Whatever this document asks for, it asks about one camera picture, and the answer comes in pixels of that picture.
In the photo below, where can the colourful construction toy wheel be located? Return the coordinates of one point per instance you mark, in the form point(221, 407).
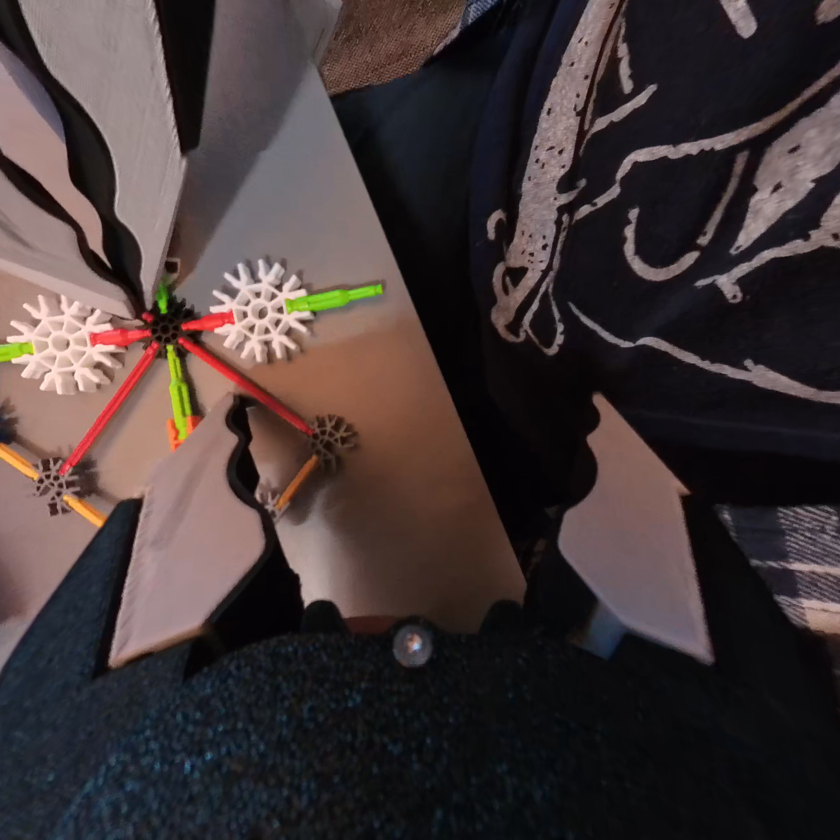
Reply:
point(328, 299)

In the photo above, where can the dark printed t-shirt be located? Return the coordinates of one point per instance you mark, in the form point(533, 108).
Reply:
point(754, 328)

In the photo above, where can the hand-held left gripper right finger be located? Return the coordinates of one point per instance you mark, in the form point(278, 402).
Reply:
point(636, 544)

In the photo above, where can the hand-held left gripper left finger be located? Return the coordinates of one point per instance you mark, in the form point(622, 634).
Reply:
point(190, 544)

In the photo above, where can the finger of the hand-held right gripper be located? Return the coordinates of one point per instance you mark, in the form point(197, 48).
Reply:
point(118, 85)
point(33, 233)

